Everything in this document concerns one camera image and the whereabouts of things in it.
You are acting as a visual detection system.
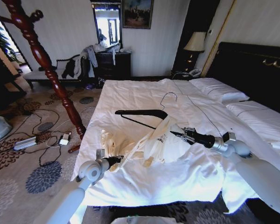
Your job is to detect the white pillow with dark piping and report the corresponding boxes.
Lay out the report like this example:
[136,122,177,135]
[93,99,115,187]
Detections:
[189,77,251,104]
[225,100,280,151]

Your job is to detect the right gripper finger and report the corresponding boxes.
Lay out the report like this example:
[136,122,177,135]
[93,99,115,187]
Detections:
[182,127,197,136]
[169,131,196,145]

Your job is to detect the dark framed mirror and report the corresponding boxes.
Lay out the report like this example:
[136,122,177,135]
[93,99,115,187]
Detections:
[91,0,124,49]

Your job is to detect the white items on dresser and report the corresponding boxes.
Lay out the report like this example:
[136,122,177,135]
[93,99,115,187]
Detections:
[93,42,133,54]

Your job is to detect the white duvet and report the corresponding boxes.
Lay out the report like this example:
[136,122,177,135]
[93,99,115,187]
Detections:
[71,78,280,214]

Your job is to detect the silver power supply box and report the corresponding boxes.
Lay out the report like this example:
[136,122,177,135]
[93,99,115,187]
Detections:
[13,136,37,151]

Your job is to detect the black floor cable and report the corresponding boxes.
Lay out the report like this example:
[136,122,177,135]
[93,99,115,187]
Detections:
[8,108,62,167]

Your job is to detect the floral patterned rug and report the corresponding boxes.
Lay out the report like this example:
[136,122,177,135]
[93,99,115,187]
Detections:
[0,86,259,224]

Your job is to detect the white floor cable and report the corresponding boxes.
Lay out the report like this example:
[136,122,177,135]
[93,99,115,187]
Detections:
[46,106,97,148]

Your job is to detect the dark nightstand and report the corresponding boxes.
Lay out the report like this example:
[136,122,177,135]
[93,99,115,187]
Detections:
[171,69,201,82]

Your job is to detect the black hanger with metal hook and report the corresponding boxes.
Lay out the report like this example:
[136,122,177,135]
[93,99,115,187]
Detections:
[114,92,178,130]

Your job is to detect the table lamp with cream shade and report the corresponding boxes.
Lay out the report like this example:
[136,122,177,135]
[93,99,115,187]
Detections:
[183,31,207,64]

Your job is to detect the dark wooden headboard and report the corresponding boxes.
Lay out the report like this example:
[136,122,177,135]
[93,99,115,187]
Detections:
[206,41,280,119]

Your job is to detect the white telephone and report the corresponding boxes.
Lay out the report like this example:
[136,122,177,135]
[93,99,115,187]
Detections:
[188,68,203,78]

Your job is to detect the red-brown wooden coat stand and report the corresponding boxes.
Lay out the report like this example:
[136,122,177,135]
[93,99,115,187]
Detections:
[0,0,87,154]

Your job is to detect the dark wooden dresser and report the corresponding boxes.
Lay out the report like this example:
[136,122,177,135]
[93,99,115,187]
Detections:
[94,51,133,82]

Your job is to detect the cream garment with print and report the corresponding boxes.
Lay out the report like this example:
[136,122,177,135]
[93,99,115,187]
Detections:
[99,114,198,172]

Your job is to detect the white robot front shell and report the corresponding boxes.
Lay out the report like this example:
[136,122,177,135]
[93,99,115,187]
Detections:
[110,216,176,224]

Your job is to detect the black and white clothes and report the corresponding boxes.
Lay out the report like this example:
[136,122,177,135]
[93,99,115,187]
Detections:
[61,55,85,80]

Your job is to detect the white power adapter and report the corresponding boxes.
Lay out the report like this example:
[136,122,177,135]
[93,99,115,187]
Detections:
[58,133,71,147]

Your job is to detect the framed dark painting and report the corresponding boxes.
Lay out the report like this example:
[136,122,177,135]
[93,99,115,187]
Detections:
[121,0,154,30]

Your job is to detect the grey hanging clothes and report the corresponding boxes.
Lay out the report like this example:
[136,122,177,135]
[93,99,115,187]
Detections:
[80,45,99,78]

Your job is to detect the green potted plant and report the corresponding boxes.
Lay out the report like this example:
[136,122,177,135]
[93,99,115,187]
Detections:
[0,21,17,63]

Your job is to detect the upholstered dark wood bench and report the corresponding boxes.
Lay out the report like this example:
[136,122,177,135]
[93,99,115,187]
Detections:
[22,54,91,90]

